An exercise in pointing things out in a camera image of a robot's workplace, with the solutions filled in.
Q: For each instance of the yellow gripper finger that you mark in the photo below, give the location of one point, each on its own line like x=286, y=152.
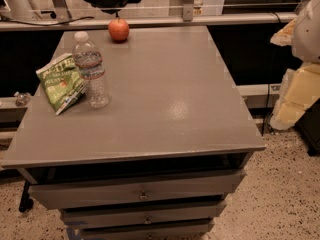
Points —
x=284, y=36
x=299, y=90

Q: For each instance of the clear plastic water bottle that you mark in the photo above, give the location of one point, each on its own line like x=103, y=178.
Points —
x=89, y=61

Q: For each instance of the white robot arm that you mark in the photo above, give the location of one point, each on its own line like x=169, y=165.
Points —
x=306, y=36

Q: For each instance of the top grey drawer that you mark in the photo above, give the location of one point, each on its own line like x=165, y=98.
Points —
x=137, y=189

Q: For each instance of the grey drawer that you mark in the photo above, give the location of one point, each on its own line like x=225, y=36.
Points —
x=137, y=189
x=148, y=232
x=144, y=214

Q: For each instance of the middle grey drawer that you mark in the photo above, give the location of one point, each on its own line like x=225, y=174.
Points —
x=144, y=214

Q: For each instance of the grey drawer cabinet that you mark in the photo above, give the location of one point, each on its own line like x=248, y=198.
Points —
x=174, y=109

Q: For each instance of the red apple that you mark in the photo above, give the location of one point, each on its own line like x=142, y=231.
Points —
x=118, y=29

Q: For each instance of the bottom grey drawer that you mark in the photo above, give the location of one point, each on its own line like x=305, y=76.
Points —
x=148, y=232

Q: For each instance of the green snack bag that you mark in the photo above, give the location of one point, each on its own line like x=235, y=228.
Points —
x=62, y=82

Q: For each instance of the small crumpled clear object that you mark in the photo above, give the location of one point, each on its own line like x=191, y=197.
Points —
x=22, y=98

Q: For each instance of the metal bracket post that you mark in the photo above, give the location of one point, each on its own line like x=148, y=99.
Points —
x=187, y=13

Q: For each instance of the grey metal rail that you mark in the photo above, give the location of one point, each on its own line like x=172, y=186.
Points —
x=88, y=23

